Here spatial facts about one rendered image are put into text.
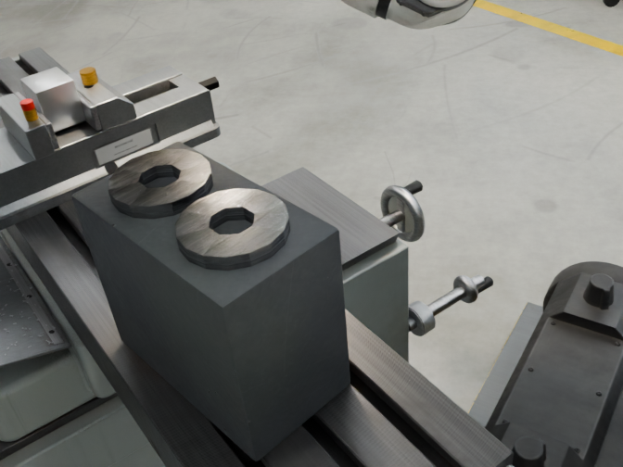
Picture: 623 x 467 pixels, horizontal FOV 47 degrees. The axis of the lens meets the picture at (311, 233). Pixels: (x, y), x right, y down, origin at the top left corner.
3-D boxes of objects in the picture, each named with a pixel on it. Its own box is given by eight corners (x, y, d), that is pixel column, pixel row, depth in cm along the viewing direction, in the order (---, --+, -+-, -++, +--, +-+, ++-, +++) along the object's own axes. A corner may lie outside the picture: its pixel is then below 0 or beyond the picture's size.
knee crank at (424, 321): (478, 277, 145) (480, 254, 141) (501, 292, 141) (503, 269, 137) (395, 328, 136) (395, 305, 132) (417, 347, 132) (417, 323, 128)
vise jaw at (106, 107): (100, 89, 107) (93, 64, 105) (137, 118, 99) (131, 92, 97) (62, 103, 105) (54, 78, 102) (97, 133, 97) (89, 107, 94)
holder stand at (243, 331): (211, 282, 82) (176, 126, 70) (352, 384, 69) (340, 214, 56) (120, 340, 76) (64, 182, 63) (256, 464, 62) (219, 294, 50)
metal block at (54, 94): (69, 105, 102) (57, 66, 99) (86, 119, 98) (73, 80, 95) (33, 119, 100) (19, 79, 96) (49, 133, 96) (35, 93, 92)
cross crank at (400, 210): (399, 215, 148) (399, 167, 141) (439, 242, 140) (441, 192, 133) (337, 248, 141) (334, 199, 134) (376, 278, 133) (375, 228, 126)
